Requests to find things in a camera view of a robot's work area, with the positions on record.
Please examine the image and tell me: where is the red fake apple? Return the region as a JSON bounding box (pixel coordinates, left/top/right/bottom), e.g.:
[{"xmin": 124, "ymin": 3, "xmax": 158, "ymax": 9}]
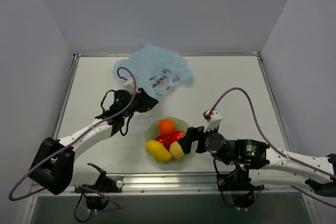
[{"xmin": 170, "ymin": 131, "xmax": 186, "ymax": 143}]

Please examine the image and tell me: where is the yellow fake lemon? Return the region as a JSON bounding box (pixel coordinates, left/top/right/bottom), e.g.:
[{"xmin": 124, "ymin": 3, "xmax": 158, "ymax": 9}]
[{"xmin": 169, "ymin": 141, "xmax": 185, "ymax": 160}]

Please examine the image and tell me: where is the red fake pomegranate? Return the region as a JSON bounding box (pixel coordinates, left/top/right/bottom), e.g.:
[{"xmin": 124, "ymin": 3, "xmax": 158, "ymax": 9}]
[{"xmin": 155, "ymin": 135, "xmax": 171, "ymax": 150}]

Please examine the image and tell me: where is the orange fake orange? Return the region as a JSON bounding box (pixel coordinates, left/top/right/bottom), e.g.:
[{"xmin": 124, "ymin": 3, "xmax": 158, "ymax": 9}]
[{"xmin": 157, "ymin": 119, "xmax": 175, "ymax": 136}]

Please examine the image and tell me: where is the light blue plastic bag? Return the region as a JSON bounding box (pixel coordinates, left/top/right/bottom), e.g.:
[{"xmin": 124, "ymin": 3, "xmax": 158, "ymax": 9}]
[{"xmin": 112, "ymin": 45, "xmax": 193, "ymax": 98}]

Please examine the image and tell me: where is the yellow fake mango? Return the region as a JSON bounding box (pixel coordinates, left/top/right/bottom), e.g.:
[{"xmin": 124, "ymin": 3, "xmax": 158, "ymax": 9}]
[{"xmin": 145, "ymin": 140, "xmax": 172, "ymax": 163}]

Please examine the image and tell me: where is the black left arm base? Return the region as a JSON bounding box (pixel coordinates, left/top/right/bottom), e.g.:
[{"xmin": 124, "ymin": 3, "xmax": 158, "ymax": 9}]
[{"xmin": 75, "ymin": 163, "xmax": 124, "ymax": 214}]

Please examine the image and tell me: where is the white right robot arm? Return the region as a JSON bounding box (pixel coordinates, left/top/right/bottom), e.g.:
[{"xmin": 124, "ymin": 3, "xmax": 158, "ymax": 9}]
[{"xmin": 177, "ymin": 126, "xmax": 335, "ymax": 197}]

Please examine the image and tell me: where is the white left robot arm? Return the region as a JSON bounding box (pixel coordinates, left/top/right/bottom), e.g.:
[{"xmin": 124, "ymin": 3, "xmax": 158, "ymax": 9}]
[{"xmin": 28, "ymin": 88, "xmax": 158, "ymax": 195}]

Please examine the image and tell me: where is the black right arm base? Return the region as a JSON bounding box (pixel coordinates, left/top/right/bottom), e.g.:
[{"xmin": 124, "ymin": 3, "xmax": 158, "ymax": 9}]
[{"xmin": 215, "ymin": 166, "xmax": 265, "ymax": 211}]

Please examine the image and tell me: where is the white printed inner bag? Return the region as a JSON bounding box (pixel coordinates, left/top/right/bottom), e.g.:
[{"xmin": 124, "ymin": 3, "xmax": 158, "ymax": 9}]
[{"xmin": 149, "ymin": 69, "xmax": 181, "ymax": 100}]

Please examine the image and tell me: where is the green flower-shaped glass bowl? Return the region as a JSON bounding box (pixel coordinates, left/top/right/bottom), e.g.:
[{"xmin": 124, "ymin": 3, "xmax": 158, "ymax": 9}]
[{"xmin": 144, "ymin": 117, "xmax": 189, "ymax": 164}]

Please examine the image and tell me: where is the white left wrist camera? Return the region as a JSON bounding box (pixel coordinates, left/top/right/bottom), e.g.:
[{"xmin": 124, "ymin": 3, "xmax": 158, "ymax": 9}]
[{"xmin": 122, "ymin": 77, "xmax": 134, "ymax": 94}]

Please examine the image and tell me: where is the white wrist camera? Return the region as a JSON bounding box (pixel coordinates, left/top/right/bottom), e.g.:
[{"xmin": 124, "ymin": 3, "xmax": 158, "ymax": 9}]
[
  {"xmin": 122, "ymin": 77, "xmax": 134, "ymax": 94},
  {"xmin": 203, "ymin": 109, "xmax": 223, "ymax": 133}
]

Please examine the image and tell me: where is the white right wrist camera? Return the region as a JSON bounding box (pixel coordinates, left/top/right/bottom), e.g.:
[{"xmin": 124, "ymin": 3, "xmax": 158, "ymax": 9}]
[{"xmin": 203, "ymin": 109, "xmax": 223, "ymax": 133}]

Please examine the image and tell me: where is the aluminium front rail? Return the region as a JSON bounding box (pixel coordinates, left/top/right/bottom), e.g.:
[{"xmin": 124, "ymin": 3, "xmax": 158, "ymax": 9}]
[{"xmin": 65, "ymin": 170, "xmax": 313, "ymax": 196}]

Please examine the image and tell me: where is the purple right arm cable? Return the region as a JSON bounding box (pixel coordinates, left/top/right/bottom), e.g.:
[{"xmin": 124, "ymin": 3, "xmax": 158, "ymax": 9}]
[{"xmin": 206, "ymin": 87, "xmax": 336, "ymax": 209}]

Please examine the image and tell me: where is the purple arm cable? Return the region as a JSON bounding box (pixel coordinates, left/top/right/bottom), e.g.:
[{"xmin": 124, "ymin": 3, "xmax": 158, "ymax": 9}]
[
  {"xmin": 206, "ymin": 87, "xmax": 336, "ymax": 209},
  {"xmin": 8, "ymin": 66, "xmax": 138, "ymax": 213}
]

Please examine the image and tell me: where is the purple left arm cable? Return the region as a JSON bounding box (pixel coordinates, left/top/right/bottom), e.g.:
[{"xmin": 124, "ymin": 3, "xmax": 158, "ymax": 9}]
[{"xmin": 8, "ymin": 66, "xmax": 138, "ymax": 213}]

